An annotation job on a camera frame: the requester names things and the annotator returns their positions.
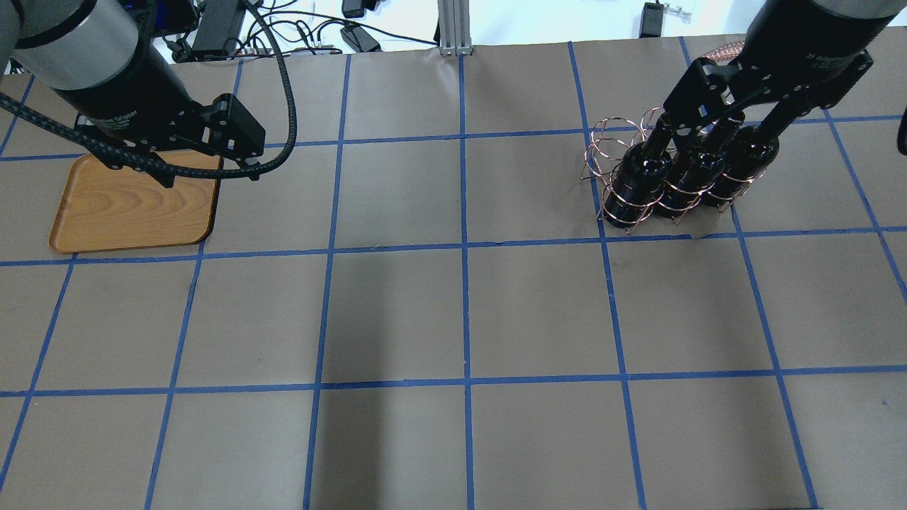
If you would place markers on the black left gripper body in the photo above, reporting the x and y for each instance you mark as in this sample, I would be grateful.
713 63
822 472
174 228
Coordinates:
127 95

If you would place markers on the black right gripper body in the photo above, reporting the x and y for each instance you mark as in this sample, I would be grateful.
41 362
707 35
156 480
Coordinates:
815 44

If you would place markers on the dark wine bottle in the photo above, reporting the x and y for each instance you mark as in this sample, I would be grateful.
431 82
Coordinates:
696 168
640 177
748 154

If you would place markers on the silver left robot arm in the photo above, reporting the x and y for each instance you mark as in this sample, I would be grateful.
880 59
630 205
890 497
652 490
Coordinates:
133 110

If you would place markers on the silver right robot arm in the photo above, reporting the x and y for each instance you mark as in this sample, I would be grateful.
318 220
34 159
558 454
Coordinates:
797 55

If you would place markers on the wooden tray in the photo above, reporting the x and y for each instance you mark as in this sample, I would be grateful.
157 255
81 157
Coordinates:
117 210

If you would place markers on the black power adapter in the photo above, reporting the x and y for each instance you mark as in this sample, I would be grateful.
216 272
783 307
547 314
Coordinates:
218 30

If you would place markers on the copper wire wine basket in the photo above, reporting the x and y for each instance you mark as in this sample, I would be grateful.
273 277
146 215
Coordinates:
611 138

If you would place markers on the aluminium frame post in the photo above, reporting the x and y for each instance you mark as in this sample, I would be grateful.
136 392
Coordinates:
454 28

